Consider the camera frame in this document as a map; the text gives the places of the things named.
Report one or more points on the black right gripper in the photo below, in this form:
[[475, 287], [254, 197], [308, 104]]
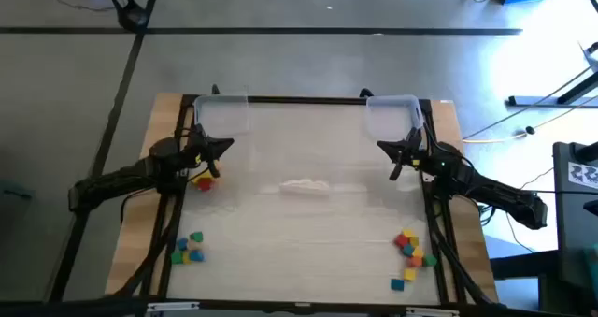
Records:
[[417, 151]]

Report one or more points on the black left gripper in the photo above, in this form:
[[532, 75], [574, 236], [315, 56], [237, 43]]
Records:
[[198, 146]]

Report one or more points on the yellow wooden cube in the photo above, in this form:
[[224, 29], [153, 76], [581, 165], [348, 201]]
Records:
[[409, 274], [415, 241], [199, 180], [418, 252]]

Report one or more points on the beige wooden block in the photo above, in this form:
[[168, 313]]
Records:
[[192, 245]]

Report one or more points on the blue wooden cylinder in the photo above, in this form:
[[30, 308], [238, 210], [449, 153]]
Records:
[[197, 255]]

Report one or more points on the small yellow wooden block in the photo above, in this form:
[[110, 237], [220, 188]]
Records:
[[186, 258]]

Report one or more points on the green wooden cube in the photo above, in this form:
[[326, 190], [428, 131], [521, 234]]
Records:
[[176, 257]]

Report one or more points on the blue wooden block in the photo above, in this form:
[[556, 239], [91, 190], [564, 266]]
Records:
[[397, 284]]

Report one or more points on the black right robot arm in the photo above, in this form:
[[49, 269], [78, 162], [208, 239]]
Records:
[[509, 197]]

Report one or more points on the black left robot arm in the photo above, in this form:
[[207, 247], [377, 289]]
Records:
[[112, 183]]

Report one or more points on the black clamp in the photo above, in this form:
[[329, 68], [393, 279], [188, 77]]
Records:
[[365, 93], [215, 90]]

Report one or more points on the black floor strip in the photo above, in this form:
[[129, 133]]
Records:
[[117, 102], [280, 30]]

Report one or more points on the black desk foot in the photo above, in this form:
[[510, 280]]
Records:
[[537, 101]]

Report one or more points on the black stand foot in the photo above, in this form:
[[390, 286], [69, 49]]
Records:
[[128, 10]]

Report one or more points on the black cabinet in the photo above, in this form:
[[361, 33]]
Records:
[[570, 223]]

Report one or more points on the white printed label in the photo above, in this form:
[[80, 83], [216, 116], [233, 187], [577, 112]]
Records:
[[581, 174]]

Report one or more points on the black table frame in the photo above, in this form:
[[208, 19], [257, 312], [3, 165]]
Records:
[[303, 100]]

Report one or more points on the silver metal bracket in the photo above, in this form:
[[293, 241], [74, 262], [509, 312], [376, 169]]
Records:
[[173, 306], [432, 312]]

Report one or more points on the black frame rail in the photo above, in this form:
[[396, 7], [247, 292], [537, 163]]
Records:
[[93, 307]]

